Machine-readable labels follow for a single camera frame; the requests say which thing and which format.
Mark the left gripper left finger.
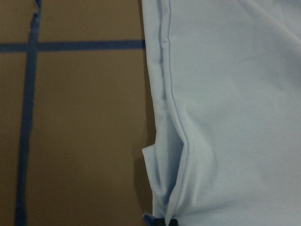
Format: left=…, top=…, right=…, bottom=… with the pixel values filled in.
left=155, top=218, right=165, bottom=226

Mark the light blue t-shirt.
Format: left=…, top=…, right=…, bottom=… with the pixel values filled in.
left=142, top=0, right=301, bottom=226

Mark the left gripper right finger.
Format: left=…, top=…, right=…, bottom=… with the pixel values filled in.
left=168, top=218, right=178, bottom=226

